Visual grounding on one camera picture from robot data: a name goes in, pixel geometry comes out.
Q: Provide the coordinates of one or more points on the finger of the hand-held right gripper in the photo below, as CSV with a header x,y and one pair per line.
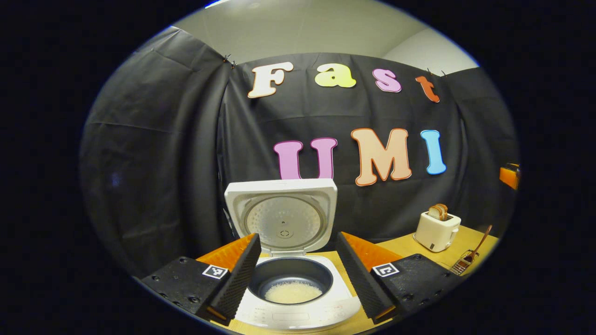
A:
x,y
509,177

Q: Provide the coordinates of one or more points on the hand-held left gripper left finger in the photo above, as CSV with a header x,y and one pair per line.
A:
x,y
238,279

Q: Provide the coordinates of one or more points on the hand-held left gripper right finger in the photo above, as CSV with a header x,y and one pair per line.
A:
x,y
358,284

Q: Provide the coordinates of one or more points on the white rice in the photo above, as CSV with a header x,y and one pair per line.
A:
x,y
293,293

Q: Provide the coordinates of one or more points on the brown wooden spoon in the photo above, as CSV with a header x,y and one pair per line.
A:
x,y
482,242

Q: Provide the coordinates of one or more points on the white rice cooker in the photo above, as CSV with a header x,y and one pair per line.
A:
x,y
279,188

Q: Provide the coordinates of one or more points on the toasted bread slice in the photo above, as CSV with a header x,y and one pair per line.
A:
x,y
434,213
443,211

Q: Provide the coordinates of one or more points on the white toaster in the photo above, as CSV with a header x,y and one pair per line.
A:
x,y
435,232

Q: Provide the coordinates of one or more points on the black backdrop cloth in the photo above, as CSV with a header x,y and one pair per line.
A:
x,y
163,163

